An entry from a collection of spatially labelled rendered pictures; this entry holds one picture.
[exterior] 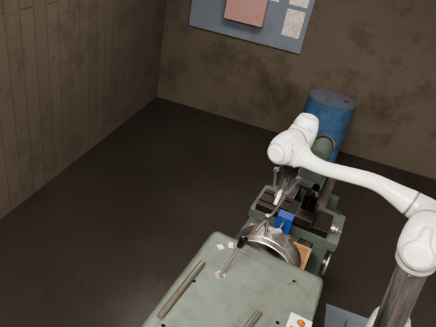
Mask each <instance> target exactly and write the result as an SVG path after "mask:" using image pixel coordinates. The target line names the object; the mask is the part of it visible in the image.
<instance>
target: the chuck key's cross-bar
mask: <svg viewBox="0 0 436 327"><path fill-rule="evenodd" d="M286 197H287V194H285V195H284V196H283V198H282V199H281V200H280V202H279V203H278V205H277V206H276V207H275V209H274V210H273V211H272V213H271V214H270V215H271V217H272V216H273V215H274V214H275V212H276V211H277V209H278V208H279V207H280V205H281V203H283V201H284V199H285V198H286ZM267 221H268V220H267V219H265V220H264V221H263V222H262V223H261V224H260V225H259V226H258V227H257V228H256V229H255V232H257V231H258V230H259V229H260V228H261V227H262V226H263V225H264V224H265V223H266V222H267Z"/></svg>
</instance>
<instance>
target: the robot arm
mask: <svg viewBox="0 0 436 327"><path fill-rule="evenodd" d="M318 129H319V120H318V119H317V117H315V116H314V115H313V114H309V113H301V114H300V115H299V116H298V117H297V118H296V119H295V121H294V123H293V124H292V125H291V126H290V127H289V129H288V130H286V131H283V132H281V133H280V134H279V135H277V136H276V137H275V138H274V139H273V140H272V141H271V143H270V145H269V148H268V150H267V154H268V157H269V159H270V160H271V161H272V162H273V163H275V164H278V165H281V166H280V167H275V168H274V169H273V171H274V182H273V188H274V189H275V190H276V193H275V194H274V196H275V197H276V199H275V201H274V204H275V205H277V204H278V201H279V200H280V199H282V198H283V196H284V194H287V195H288V194H289V193H290V192H291V191H292V189H293V188H294V187H295V186H296V184H297V183H299V182H300V181H301V180H302V178H301V177H299V176H298V170H299V169H300V167H303V168H305V169H308V170H310V171H312V172H314V173H317V174H319V175H322V176H327V177H329V178H333V179H336V180H340V181H343V182H348V183H351V184H355V185H358V186H362V187H364V188H368V189H371V190H373V191H375V192H376V193H378V194H379V195H381V196H382V197H383V198H384V199H385V200H387V201H388V202H389V203H390V204H392V205H393V206H394V207H395V208H396V209H397V210H398V211H399V212H400V213H401V214H402V215H404V216H405V217H407V218H408V219H409V220H408V221H407V223H406V224H405V226H404V228H403V230H402V232H401V234H400V237H399V239H398V243H397V247H396V252H395V259H396V262H397V264H396V267H395V269H394V272H393V275H392V277H391V280H390V282H389V285H388V287H387V290H386V292H385V295H384V298H383V300H382V302H381V305H380V306H379V307H377V308H376V309H375V310H374V311H373V313H372V314H371V316H370V317H369V319H368V321H367V323H366V325H365V327H411V321H410V318H409V316H410V314H411V312H412V310H413V307H414V305H415V303H416V301H417V298H418V296H419V294H420V292H421V290H422V287H423V285H424V282H425V281H426V278H427V276H429V275H431V274H433V273H434V272H435V271H436V200H434V199H432V198H431V197H429V196H426V195H424V194H422V193H420V192H418V191H415V190H414V189H411V188H407V187H405V186H403V185H401V184H398V183H396V182H393V181H392V180H389V179H387V178H385V177H383V176H380V175H377V174H375V173H371V172H368V171H364V170H360V169H355V168H352V167H347V166H343V165H339V164H336V163H330V162H327V161H324V160H322V159H320V158H318V157H316V156H315V155H314V154H313V153H312V152H311V150H310V149H311V147H312V145H313V143H314V141H315V138H316V136H317V132H318ZM279 170H280V173H281V176H282V177H281V179H280V182H279V185H278V186H277V183H278V172H279ZM295 177H296V179H295V181H294V183H293V184H292V185H291V187H290V188H289V189H288V190H286V189H287V187H288V184H289V181H290V180H291V179H293V178H295ZM284 178H286V179H287V180H286V183H285V186H284V188H283V190H281V189H280V188H281V186H282V183H283V181H284Z"/></svg>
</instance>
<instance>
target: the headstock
mask: <svg viewBox="0 0 436 327"><path fill-rule="evenodd" d="M228 242H231V243H233V248H230V247H228ZM237 243H238V240H236V239H234V238H232V237H230V236H228V235H225V234H223V233H221V232H213V233H212V234H211V235H210V236H209V238H208V239H207V240H206V241H205V242H204V244H203V245H202V246H201V248H200V249H199V251H198V252H197V253H196V255H195V256H194V257H193V259H192V260H191V261H190V262H189V264H188V265H187V266H186V268H185V269H184V270H183V271H182V273H181V274H180V276H179V277H178V278H177V279H176V281H175V282H174V284H173V285H172V286H171V288H170V289H169V290H168V292H166V294H165V295H164V297H163V298H162V299H161V301H160V302H159V303H158V305H157V306H156V307H155V309H154V310H153V311H152V313H151V314H150V315H149V316H148V318H147V319H146V321H145V322H144V323H143V324H142V326H141V327H243V326H244V325H245V324H246V322H247V321H248V320H249V319H250V318H251V316H252V315H253V314H254V312H255V311H256V310H257V309H260V310H261V312H262V314H261V316H260V317H259V319H258V320H257V321H256V322H255V324H254V325H253V327H286V324H287V322H288V319H289V316H290V314H291V312H292V313H295V314H297V315H299V316H301V317H303V318H305V319H307V320H309V321H311V322H313V318H314V315H315V312H316V309H317V305H318V303H319V299H320V297H321V291H322V287H323V281H322V279H321V278H320V277H318V276H316V275H314V274H311V273H310V272H307V271H305V270H303V269H301V268H298V267H296V266H294V265H291V264H290V263H288V262H286V261H283V260H281V259H278V258H276V257H274V256H271V255H270V254H268V253H266V252H263V251H261V250H258V249H256V248H254V247H252V246H250V245H248V244H246V245H245V246H244V247H243V248H241V249H239V251H238V252H237V254H236V256H235V257H234V259H233V260H232V262H231V263H230V265H229V266H228V268H227V269H226V270H225V272H224V273H225V278H224V279H218V278H217V277H216V275H215V274H216V272H218V271H222V269H223V267H224V266H225V265H226V263H227V261H228V260H229V259H230V257H231V255H232V254H233V253H234V251H235V249H236V248H237ZM219 244H222V246H223V247H224V249H221V250H219V248H218V247H217V245H219ZM200 260H204V261H205V263H206V264H205V265H204V267H203V268H202V269H201V270H200V271H199V273H198V274H197V275H196V277H195V278H194V279H193V280H192V282H191V283H190V284H189V285H188V287H187V288H186V289H185V291H184V292H183V293H182V294H181V296H180V297H179V298H178V300H177V301H176V302H175V303H174V304H173V306H172V307H171V309H170V310H169V311H168V312H167V313H166V314H165V316H164V317H163V319H159V318H158V317H157V313H158V312H159V311H160V310H161V309H162V307H163V306H164V305H165V303H166V302H167V301H168V300H169V299H170V298H171V296H172V295H173V294H174V292H175V291H176V290H177V289H178V288H179V286H180V285H181V284H182V282H183V281H184V280H185V279H186V278H187V277H188V275H189V274H190V273H191V271H192V270H193V269H194V268H195V267H196V266H197V264H198V263H199V261H200Z"/></svg>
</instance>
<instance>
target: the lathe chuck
mask: <svg viewBox="0 0 436 327"><path fill-rule="evenodd" d="M258 226H259V224H255V225H251V226H248V227H246V228H244V229H242V231H240V233H238V235H237V237H236V239H239V238H240V237H241V236H259V237H264V238H266V239H269V240H271V241H273V242H275V243H276V244H277V245H279V246H281V247H282V248H283V249H284V250H285V251H286V252H287V253H288V254H289V256H290V258H291V259H292V261H293V263H294V265H295V266H296V267H298V268H300V265H301V257H300V252H299V250H298V248H297V246H296V245H295V246H294V248H293V247H292V245H291V244H290V243H289V241H288V240H289V239H290V237H289V236H288V235H286V234H285V233H283V232H282V231H281V230H279V229H277V228H274V227H271V226H269V228H268V230H269V231H270V233H269V234H264V233H263V230H264V229H265V227H264V225H263V226H262V227H261V228H260V229H259V230H258V231H257V232H255V229H256V228H257V227H258Z"/></svg>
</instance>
